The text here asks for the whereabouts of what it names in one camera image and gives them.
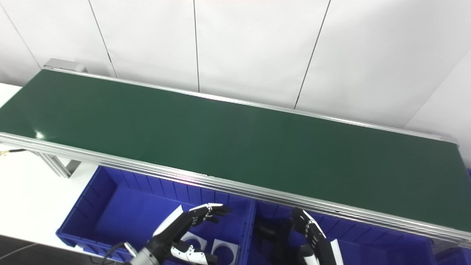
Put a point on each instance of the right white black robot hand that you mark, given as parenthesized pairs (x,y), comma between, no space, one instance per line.
(320,246)

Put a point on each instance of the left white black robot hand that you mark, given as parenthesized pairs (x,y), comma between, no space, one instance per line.
(173,232)

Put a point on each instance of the white square part with hole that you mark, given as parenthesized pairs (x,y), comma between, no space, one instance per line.
(201,239)
(233,247)

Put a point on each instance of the black angular part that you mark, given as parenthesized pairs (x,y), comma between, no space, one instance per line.
(274,235)

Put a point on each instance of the blue bin with white parts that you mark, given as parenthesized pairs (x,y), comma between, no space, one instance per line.
(125,213)

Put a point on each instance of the blue bin with black parts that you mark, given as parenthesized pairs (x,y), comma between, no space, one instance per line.
(386,248)

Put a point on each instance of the green conveyor belt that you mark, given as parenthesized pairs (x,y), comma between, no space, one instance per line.
(257,193)
(257,143)

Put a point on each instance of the aluminium conveyor leg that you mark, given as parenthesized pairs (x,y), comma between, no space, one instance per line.
(60,165)

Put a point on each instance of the empty blue plastic bin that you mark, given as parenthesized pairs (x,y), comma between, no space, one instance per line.
(456,259)

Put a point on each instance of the grey conveyor end housing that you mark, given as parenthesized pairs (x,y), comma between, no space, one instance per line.
(64,65)

